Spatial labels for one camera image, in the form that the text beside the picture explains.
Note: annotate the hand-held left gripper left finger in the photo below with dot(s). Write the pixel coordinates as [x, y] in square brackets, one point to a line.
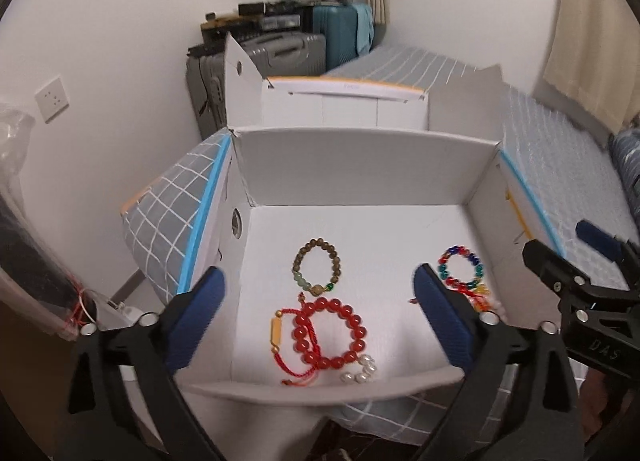
[195, 323]

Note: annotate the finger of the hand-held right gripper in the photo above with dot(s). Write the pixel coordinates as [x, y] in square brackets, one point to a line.
[555, 268]
[597, 238]

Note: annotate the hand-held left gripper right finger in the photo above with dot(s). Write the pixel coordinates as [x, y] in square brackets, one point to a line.
[445, 321]

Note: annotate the white cardboard box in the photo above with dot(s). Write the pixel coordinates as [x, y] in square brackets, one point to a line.
[360, 171]

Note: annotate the person's right hand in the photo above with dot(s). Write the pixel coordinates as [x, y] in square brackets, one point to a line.
[597, 391]

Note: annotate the blue patterned pillow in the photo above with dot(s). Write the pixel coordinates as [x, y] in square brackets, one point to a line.
[627, 166]

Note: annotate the wide beige curtain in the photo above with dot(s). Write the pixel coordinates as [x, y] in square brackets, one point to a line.
[595, 41]

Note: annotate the clear plastic bag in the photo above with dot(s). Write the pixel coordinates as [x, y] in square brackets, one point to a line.
[20, 201]

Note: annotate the grey suitcase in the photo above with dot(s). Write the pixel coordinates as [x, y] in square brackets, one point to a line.
[290, 51]

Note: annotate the teal towel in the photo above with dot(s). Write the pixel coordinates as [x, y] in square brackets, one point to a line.
[364, 28]

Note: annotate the teal suitcase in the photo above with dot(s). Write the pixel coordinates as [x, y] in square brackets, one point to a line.
[335, 36]

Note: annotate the stack of black boxes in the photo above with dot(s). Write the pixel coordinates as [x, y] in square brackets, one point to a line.
[250, 16]

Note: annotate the white wall socket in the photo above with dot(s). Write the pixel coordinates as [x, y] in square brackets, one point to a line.
[51, 98]

